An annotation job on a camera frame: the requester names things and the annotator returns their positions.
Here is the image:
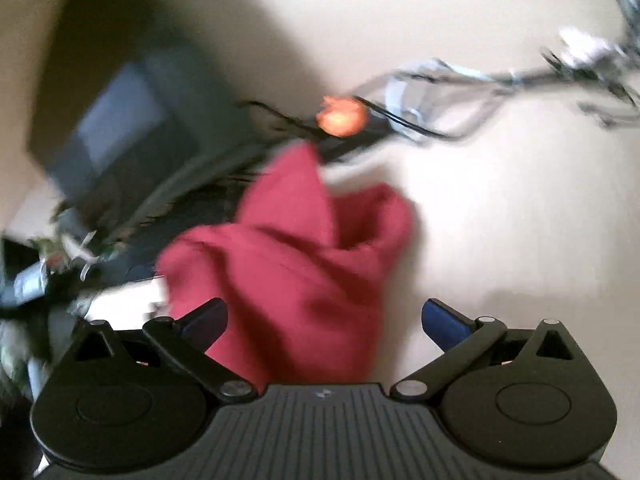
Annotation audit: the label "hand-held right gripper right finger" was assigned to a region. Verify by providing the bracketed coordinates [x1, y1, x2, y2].
[390, 298, 586, 403]

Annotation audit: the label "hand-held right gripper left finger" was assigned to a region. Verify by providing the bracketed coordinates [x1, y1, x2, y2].
[65, 298, 258, 403]

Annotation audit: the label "red fleece hooded garment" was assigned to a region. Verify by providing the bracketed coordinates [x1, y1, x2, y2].
[157, 142, 416, 387]

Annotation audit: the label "black computer monitor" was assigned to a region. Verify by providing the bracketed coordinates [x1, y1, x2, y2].
[27, 35, 273, 223]

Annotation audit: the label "orange pumpkin figurine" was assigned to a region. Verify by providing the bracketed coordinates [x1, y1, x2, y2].
[316, 96, 368, 137]

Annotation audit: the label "crumpled pale wrapper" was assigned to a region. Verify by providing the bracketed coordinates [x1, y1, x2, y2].
[557, 27, 618, 68]

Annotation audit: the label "grey cable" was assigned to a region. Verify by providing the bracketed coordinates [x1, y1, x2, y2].
[350, 57, 506, 142]

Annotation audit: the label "white plug and cable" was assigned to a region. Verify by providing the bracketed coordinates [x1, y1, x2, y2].
[580, 0, 640, 61]

